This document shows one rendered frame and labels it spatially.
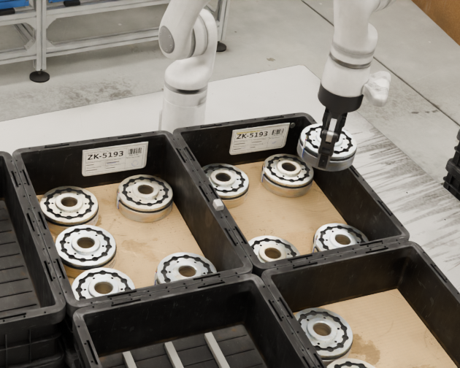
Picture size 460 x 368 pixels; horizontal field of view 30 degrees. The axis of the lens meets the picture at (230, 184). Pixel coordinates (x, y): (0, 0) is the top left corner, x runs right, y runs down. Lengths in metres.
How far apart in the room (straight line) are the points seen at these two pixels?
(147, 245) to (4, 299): 0.27
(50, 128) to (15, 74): 1.55
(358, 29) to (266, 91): 0.92
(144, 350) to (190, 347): 0.07
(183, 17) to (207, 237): 0.44
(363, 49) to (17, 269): 0.67
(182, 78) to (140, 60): 1.95
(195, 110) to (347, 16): 0.55
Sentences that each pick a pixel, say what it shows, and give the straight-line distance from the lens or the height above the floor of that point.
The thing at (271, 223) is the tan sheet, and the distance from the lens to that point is 1.60.
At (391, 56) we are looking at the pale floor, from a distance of 4.09.
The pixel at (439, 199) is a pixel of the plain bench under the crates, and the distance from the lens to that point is 2.00.
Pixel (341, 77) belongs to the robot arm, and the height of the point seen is 1.17.
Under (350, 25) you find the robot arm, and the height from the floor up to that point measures 1.27.
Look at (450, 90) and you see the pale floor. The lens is 3.95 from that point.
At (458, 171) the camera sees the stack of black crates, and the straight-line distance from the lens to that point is 2.52.
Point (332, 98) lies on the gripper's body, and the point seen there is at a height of 1.13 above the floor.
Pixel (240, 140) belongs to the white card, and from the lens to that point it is 1.69.
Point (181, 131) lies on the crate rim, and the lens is 1.62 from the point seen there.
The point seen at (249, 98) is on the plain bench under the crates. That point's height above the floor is 0.70.
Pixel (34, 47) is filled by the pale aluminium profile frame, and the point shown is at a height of 0.15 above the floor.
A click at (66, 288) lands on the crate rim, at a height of 0.93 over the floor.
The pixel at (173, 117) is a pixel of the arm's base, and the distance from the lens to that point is 1.79.
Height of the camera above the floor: 1.84
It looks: 37 degrees down
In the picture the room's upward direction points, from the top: 10 degrees clockwise
